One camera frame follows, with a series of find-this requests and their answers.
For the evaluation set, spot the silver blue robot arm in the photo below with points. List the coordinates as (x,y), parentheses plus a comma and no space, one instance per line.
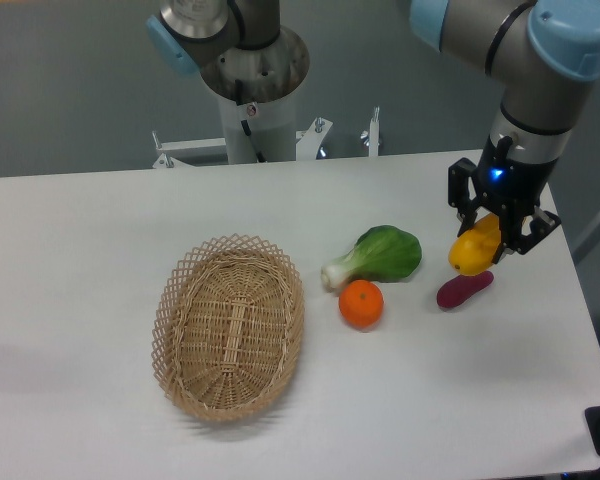
(546,54)

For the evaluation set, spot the woven wicker basket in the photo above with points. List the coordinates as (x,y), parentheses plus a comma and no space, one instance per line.
(228,329)

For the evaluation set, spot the green bok choy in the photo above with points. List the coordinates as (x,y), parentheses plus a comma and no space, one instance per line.
(384,253)

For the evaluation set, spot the orange tangerine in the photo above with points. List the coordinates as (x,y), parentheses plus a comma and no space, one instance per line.
(361,304)

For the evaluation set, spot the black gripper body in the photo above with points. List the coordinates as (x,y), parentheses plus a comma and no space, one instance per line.
(500,180)

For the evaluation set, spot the white metal base frame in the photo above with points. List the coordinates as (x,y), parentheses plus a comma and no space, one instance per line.
(309,145)

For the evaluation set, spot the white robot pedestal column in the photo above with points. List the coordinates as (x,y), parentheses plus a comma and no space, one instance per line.
(256,95)

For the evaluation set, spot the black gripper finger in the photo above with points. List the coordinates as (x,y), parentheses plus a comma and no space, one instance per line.
(520,233)
(466,191)

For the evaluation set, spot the purple sweet potato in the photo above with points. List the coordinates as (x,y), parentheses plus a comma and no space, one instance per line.
(456,291)

